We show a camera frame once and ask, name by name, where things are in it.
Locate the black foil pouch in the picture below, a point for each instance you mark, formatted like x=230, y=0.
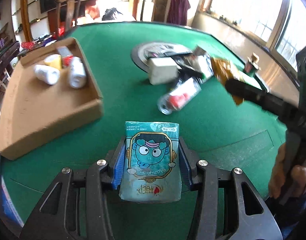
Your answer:
x=200, y=61

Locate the wooden chair left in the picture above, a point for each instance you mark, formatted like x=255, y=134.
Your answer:
x=72, y=12

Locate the white bottle green label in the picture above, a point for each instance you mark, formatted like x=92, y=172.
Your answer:
x=47, y=74

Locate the purple cloth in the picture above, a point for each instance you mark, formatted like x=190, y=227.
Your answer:
x=178, y=12

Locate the yellow snack packet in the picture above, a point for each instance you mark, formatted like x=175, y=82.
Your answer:
x=225, y=69

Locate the yellow round container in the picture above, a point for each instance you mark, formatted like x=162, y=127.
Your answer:
x=54, y=61

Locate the round table centre panel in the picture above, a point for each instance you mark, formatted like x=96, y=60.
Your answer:
x=141, y=53

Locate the clear case red spool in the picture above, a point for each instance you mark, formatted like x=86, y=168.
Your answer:
x=179, y=97

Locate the white power adapter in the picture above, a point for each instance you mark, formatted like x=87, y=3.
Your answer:
x=162, y=70

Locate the teal cartoon tissue pack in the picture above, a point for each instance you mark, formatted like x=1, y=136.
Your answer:
x=151, y=163

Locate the green tin with cork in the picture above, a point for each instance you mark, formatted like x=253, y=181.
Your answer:
x=251, y=67

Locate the grey red carton box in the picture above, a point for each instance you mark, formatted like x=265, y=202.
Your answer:
x=66, y=55

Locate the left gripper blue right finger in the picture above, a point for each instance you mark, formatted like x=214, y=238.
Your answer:
x=188, y=160

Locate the wooden chair with cloth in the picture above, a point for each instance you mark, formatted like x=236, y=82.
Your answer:
x=160, y=10

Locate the cardboard tray box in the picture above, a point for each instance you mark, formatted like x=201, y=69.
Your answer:
x=34, y=113

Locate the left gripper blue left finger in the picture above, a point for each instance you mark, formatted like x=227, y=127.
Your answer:
x=116, y=161

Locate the white pill bottle red label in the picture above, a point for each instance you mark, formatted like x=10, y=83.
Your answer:
x=77, y=75

